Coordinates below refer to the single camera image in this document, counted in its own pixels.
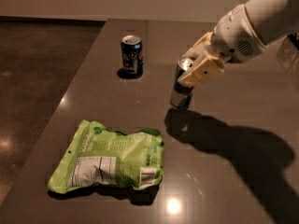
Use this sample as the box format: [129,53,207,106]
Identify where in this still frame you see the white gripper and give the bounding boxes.
[178,5,267,87]

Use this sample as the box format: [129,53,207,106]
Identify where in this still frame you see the redbull can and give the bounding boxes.
[170,58,193,110]

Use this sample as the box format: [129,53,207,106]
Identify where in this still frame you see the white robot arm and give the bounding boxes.
[178,0,299,87]

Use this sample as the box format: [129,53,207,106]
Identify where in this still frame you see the blue pepsi can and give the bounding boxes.
[121,35,143,77]

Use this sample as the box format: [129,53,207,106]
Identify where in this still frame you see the green rice chip bag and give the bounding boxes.
[48,120,164,194]

